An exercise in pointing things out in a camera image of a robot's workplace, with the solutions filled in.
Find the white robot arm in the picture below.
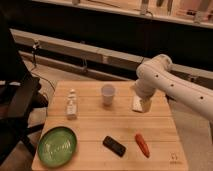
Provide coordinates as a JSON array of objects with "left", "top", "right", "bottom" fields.
[{"left": 134, "top": 54, "right": 213, "bottom": 123}]

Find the white folded napkin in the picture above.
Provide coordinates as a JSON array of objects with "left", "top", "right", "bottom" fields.
[{"left": 132, "top": 96, "right": 142, "bottom": 112}]

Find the orange carrot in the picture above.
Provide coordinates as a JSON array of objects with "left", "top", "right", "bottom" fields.
[{"left": 135, "top": 134, "right": 150, "bottom": 158}]

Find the black mobile phone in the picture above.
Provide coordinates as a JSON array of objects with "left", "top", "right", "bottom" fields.
[{"left": 103, "top": 136, "right": 126, "bottom": 157}]

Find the small clear plastic bottle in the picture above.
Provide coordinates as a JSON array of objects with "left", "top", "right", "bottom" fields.
[{"left": 66, "top": 89, "right": 77, "bottom": 119}]

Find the green round plate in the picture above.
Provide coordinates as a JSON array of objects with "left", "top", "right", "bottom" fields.
[{"left": 37, "top": 126, "right": 77, "bottom": 168}]

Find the black office chair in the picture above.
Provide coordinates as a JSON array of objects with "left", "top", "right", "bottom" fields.
[{"left": 0, "top": 11, "right": 48, "bottom": 166}]

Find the black cable on floor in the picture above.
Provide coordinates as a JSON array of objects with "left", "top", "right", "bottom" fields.
[{"left": 30, "top": 41, "right": 56, "bottom": 93}]

